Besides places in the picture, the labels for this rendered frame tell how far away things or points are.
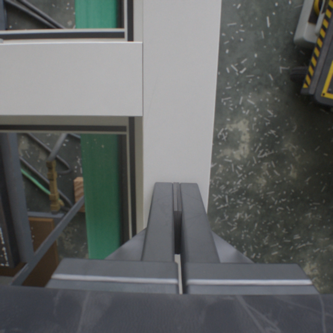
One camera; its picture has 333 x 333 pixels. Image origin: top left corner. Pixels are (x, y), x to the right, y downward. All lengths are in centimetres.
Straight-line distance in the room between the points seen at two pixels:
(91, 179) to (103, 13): 14
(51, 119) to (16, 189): 46
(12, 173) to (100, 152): 45
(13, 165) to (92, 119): 47
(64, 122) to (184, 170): 12
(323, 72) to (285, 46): 34
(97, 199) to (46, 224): 78
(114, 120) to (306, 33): 95
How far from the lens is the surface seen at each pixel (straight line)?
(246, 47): 114
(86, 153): 24
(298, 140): 125
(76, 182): 119
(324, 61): 90
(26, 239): 75
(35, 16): 124
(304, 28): 111
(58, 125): 23
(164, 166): 15
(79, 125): 22
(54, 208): 103
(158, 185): 15
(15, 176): 67
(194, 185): 15
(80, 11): 24
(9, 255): 75
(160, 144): 15
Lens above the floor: 108
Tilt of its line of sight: 73 degrees down
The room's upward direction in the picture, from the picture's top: 177 degrees counter-clockwise
